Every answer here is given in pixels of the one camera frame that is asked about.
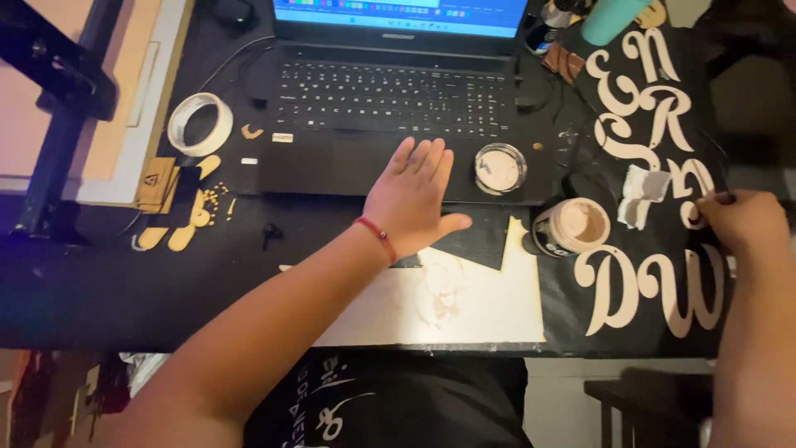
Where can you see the person's right hand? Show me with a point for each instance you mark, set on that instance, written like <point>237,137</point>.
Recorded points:
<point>749,221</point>

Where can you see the person's left hand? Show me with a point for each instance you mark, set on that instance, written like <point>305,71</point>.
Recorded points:
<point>407,205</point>

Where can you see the person's right fingers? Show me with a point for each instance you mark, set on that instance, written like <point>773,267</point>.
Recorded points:
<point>712,208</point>

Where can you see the crumpled white paper tissue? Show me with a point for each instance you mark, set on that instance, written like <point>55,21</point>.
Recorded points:
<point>643,190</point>

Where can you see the black sign with beige letters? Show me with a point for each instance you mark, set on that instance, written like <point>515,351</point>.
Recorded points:
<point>647,112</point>

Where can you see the black chair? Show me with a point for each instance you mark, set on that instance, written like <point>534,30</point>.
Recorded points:
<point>752,93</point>

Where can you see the open beige paint jar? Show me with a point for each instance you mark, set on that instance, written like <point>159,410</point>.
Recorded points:
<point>571,227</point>

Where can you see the black stool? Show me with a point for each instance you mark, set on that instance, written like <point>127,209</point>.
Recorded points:
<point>647,398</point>

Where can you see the brown wooden piece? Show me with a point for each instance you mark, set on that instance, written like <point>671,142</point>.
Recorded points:
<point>563,63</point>

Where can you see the teal bottle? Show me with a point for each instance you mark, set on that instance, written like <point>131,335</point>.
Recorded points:
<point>612,22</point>

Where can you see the clear jar lid with paint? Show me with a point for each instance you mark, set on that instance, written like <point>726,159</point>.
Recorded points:
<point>500,169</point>

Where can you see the small paint jar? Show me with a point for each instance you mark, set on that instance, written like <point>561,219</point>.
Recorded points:
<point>546,31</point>

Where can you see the pale plywood sheet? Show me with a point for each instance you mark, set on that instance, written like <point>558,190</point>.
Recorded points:
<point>448,305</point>

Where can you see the black laptop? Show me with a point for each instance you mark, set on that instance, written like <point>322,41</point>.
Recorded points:
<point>385,93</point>

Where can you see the person's black printed shirt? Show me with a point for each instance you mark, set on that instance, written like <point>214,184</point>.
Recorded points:
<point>398,404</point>

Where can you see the small white label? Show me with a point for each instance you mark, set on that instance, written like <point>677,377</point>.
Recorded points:
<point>282,137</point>

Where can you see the black earbud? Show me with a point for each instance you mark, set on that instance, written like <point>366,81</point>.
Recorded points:
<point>271,234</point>

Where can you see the small white chip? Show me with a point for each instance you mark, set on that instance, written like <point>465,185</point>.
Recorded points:
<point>249,161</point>

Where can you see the small wooden crescent piece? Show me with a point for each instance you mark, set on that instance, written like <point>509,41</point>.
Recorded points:
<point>250,132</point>

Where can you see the scatter of tiny wood bits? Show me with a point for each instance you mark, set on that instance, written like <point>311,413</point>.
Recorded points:
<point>214,198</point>

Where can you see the white tape roll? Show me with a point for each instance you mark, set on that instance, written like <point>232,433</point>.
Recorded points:
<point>214,140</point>

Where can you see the wooden oval cutout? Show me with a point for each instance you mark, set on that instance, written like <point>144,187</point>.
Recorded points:
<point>181,238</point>
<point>152,238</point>
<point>209,165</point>
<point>199,211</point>

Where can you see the black computer mouse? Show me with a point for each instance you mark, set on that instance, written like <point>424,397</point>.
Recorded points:
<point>233,11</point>

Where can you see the small wooden box pieces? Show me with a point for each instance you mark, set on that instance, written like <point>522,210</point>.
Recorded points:
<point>155,183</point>

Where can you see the laser cutter machine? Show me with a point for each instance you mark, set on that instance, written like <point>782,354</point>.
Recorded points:
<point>68,93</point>

